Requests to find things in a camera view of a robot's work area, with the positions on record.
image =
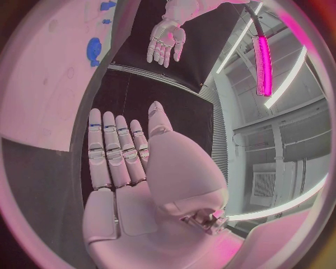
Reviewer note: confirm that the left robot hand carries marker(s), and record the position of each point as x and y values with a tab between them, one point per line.
166	43

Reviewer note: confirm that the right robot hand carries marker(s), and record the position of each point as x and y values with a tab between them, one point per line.
168	189

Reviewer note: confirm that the white task board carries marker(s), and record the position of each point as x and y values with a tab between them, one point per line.
49	73

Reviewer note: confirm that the small blue peg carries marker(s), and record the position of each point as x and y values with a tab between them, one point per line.
106	21

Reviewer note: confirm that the blue block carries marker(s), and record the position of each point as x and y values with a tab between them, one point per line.
107	5

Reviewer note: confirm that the blue gear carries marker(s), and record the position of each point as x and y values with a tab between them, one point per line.
93	49

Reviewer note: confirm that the glowing light bar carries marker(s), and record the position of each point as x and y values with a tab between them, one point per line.
263	66

